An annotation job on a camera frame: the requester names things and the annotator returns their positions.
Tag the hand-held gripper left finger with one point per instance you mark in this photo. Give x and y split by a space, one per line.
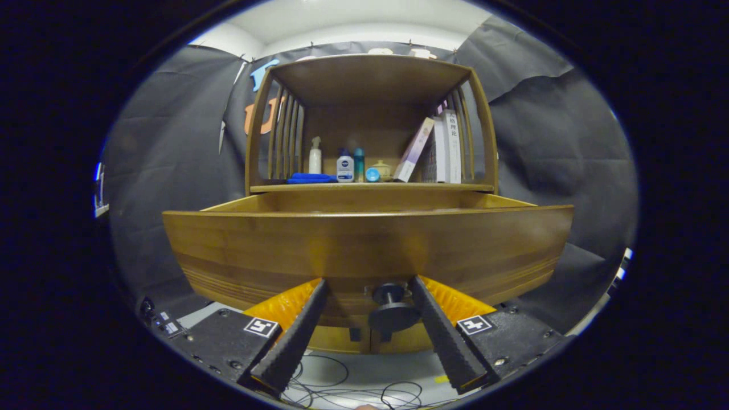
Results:
293 339

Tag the wooden cabinet door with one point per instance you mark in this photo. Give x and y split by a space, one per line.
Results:
336 341
407 341

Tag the blue and white tube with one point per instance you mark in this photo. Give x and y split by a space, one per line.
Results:
372 175

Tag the black power strip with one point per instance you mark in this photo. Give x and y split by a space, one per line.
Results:
168 326

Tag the lidded ceramic tea cup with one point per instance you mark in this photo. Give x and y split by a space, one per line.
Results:
385 168

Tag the blue folded cloth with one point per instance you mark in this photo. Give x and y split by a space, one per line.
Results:
310 178

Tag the wooden countertop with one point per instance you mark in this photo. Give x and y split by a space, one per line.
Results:
433 187

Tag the white book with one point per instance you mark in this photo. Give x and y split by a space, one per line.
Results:
454 148

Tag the black drawer knob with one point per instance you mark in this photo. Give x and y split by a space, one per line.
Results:
393 316

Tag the white lotion bottle blue cap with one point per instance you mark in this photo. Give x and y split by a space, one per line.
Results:
345 169

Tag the teal bottle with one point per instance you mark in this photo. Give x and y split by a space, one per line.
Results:
359 162

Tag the wooden cabinet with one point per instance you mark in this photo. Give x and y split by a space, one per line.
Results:
364 77

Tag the white pump bottle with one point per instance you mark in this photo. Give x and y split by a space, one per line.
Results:
315 162

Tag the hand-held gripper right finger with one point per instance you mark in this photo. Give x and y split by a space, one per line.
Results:
441 336

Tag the patterned cover book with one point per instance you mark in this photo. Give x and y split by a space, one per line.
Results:
437 154

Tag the purple cover book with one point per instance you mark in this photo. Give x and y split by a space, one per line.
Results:
413 151

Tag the wooden drawer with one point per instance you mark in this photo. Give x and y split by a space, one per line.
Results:
364 245

